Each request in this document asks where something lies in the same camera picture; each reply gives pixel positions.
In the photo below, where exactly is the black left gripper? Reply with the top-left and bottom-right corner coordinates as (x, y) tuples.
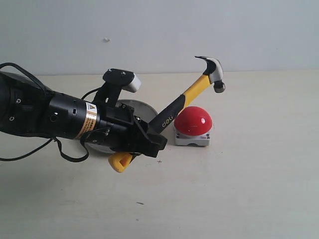
(96, 105), (167, 158)

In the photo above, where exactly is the yellow black claw hammer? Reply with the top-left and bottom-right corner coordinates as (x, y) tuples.
(108, 56), (225, 173)

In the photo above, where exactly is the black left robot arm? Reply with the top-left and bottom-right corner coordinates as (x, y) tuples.
(0, 69), (167, 157)

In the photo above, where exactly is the red dome push button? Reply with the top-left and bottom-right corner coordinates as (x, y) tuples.
(174, 106), (213, 147)

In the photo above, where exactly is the round steel plate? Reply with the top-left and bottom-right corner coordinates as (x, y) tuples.
(86, 99), (158, 154)

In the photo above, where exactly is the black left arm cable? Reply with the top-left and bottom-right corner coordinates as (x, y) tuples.
(0, 62), (110, 163)

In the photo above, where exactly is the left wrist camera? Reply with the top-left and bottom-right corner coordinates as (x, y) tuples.
(92, 68), (142, 107)

